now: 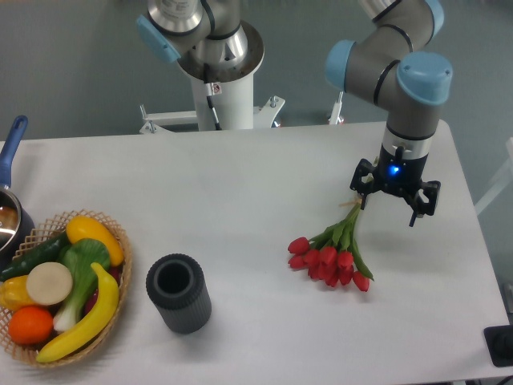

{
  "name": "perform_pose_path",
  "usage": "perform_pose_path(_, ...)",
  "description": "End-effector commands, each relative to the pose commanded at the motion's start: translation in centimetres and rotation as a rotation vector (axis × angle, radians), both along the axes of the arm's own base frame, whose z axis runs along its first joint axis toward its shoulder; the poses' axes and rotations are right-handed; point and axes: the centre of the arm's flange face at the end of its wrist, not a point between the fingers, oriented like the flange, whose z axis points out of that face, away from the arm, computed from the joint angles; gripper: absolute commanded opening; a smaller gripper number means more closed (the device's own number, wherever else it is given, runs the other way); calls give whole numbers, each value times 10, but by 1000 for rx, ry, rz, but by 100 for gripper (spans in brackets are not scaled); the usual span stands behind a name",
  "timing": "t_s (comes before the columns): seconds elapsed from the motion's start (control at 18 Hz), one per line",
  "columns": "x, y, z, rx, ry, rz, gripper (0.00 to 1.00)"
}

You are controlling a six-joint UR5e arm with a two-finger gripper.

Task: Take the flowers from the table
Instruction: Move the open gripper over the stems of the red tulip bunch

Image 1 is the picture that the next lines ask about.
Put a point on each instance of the yellow banana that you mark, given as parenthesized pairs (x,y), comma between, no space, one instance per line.
(90,326)

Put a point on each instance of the beige round disc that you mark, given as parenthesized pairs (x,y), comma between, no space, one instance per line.
(49,283)

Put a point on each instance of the red tulip bouquet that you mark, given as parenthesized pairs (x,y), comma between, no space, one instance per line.
(333,256)

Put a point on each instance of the green bok choy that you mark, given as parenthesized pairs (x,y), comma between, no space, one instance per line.
(78,259)

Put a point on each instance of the white table clamp bracket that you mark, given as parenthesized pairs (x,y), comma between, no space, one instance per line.
(262,117)

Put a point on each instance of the dark grey ribbed vase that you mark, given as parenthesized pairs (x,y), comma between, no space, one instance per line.
(177,288)

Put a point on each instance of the blue handled saucepan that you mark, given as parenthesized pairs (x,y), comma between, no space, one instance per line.
(16,223)

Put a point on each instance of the red vegetable in basket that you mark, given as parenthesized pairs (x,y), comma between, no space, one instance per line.
(115,273)

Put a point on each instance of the yellow bell pepper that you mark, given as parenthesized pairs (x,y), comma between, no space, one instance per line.
(14,295)

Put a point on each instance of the woven wicker basket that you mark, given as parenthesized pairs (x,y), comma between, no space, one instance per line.
(50,228)

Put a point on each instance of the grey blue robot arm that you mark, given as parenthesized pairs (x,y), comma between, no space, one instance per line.
(390,69)

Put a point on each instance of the green cucumber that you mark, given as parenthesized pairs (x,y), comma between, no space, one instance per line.
(48,251)

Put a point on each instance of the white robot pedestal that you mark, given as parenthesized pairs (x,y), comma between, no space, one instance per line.
(221,73)

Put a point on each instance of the black device at edge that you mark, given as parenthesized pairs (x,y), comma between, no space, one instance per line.
(499,344)

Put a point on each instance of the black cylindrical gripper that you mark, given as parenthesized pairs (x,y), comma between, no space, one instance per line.
(399,178)

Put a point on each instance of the orange fruit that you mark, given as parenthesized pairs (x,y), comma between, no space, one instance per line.
(30,325)

